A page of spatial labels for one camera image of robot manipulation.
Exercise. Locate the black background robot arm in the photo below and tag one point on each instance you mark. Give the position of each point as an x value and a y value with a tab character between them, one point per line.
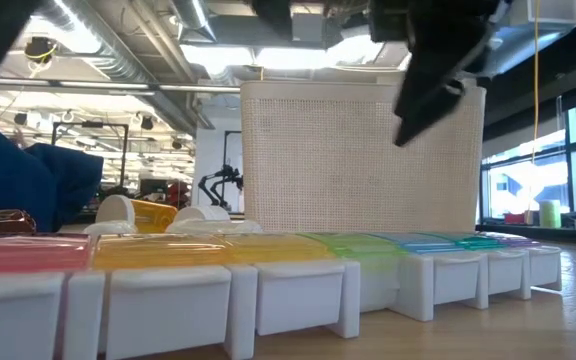
220	179

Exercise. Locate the black metal frame stand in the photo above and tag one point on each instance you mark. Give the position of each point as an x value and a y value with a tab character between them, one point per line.
224	150
125	150

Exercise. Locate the black ceiling spotlight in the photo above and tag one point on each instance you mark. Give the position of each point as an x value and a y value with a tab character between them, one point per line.
177	144
147	122
20	118

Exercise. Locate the black ceiling camera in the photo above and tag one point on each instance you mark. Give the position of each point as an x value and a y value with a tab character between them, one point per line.
40	49

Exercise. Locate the red box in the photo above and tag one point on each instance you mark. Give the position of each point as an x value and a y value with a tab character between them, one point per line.
514	218

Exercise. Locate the small white round-capped bottle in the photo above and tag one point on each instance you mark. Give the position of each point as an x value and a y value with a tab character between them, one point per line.
200	212

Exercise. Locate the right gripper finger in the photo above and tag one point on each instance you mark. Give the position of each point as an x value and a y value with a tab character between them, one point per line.
428	105
274	17

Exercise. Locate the dark background monitor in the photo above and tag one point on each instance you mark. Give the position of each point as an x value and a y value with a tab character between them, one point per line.
150	187

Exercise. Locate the rainbow-lidded weekly pill organizer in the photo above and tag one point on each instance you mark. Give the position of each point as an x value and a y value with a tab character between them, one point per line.
168	300

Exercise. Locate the dark blue fabric sling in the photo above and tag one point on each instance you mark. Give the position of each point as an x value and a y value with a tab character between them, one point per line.
8	185

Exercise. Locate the white perforated plastic basket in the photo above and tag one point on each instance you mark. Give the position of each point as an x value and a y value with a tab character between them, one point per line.
343	165

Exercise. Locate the red background object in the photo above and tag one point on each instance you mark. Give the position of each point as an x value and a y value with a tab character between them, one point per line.
178	192

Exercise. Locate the orange pill bottle white cap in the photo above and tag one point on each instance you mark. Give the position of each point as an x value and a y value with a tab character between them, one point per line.
150	215

